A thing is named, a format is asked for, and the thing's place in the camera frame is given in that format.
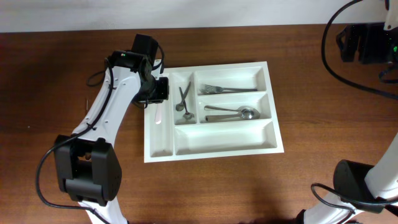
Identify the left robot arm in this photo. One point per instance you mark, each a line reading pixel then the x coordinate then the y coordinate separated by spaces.
pixel 87 167

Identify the small teaspoon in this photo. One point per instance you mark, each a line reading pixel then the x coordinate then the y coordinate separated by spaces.
pixel 187 115
pixel 180 106

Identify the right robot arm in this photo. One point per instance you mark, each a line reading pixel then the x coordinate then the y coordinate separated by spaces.
pixel 359 187

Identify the steel fork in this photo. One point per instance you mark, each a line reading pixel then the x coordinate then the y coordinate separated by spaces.
pixel 217 88
pixel 212 92

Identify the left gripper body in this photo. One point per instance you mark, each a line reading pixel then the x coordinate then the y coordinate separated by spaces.
pixel 160 89

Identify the pink plastic knife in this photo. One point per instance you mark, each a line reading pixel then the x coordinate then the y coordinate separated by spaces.
pixel 158 113

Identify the large steel spoon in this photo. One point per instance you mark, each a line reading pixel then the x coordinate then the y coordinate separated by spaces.
pixel 245 115
pixel 207 107

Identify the white plastic cutlery tray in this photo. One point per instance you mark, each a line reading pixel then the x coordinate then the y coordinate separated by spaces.
pixel 176 138

